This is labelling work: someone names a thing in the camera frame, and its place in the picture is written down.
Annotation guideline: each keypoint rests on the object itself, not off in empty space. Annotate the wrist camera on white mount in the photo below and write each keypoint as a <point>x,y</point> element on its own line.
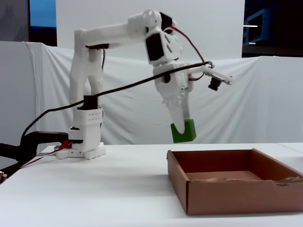
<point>214,82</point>

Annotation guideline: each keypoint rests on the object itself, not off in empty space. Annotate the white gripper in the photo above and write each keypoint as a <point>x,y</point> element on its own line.
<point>173,88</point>

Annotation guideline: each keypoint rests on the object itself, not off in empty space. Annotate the green cube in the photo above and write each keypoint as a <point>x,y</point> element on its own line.
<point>189,134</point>

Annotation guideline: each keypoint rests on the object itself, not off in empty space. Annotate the brown cardboard box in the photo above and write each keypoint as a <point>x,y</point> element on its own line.
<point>236,196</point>

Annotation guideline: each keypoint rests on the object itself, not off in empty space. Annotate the dark glass window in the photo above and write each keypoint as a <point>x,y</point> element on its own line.
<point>279,28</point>
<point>43,19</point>

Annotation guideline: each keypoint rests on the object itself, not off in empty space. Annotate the white draped cloth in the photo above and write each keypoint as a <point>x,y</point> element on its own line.
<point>236,106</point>

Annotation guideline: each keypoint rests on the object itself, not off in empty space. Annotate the black table clamp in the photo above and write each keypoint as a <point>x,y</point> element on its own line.
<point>42,138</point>

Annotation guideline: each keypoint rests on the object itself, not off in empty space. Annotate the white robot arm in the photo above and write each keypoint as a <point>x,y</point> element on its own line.
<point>113,33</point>

